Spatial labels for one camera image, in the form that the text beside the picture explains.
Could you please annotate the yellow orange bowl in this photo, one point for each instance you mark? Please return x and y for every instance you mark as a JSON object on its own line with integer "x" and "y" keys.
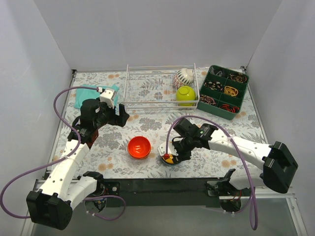
{"x": 170, "y": 161}

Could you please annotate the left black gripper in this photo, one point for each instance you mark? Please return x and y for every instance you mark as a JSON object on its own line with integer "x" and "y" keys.
{"x": 117, "y": 114}

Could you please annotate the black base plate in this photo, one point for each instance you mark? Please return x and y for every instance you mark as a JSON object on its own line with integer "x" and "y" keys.
{"x": 166, "y": 192}

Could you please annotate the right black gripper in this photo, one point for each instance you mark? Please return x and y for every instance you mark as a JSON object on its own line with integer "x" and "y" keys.
{"x": 182, "y": 152}

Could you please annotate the floral table mat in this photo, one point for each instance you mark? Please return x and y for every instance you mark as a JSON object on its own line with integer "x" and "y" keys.
{"x": 109, "y": 154}

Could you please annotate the white pink bowl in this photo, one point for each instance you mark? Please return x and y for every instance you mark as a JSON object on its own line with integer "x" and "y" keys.
{"x": 186, "y": 76}

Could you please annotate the white wire dish rack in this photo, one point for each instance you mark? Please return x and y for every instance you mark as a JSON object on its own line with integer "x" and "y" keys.
{"x": 152, "y": 88}

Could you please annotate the green compartment organizer tray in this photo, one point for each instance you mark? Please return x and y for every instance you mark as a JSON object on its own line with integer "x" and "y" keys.
{"x": 222, "y": 92}

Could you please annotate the blue grey bowl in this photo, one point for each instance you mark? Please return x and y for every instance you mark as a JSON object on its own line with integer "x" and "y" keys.
{"x": 171, "y": 165}

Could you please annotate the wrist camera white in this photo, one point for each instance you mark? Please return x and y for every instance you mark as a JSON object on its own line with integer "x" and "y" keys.
{"x": 107, "y": 96}
{"x": 166, "y": 148}

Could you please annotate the lime green bowl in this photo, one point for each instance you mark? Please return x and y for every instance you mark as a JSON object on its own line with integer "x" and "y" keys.
{"x": 185, "y": 93}

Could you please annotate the blue patterned bowl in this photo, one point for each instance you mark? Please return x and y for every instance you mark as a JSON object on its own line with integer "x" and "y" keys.
{"x": 176, "y": 82}

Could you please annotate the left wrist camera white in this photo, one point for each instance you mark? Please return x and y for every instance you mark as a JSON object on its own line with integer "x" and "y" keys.
{"x": 107, "y": 96}

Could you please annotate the red orange bowl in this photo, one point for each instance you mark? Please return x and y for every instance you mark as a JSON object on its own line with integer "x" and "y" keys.
{"x": 139, "y": 147}

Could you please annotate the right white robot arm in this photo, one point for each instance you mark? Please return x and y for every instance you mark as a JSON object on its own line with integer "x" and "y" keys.
{"x": 274, "y": 165}

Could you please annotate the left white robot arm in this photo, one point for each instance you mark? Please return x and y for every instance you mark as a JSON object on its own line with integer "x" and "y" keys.
{"x": 53, "y": 203}

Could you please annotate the teal cloth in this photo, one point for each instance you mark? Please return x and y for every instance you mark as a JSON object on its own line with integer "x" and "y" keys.
{"x": 84, "y": 94}

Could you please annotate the aluminium frame rail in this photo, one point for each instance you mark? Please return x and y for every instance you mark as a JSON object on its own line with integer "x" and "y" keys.
{"x": 278, "y": 215}

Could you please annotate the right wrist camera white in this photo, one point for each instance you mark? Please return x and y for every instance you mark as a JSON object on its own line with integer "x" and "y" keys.
{"x": 166, "y": 148}

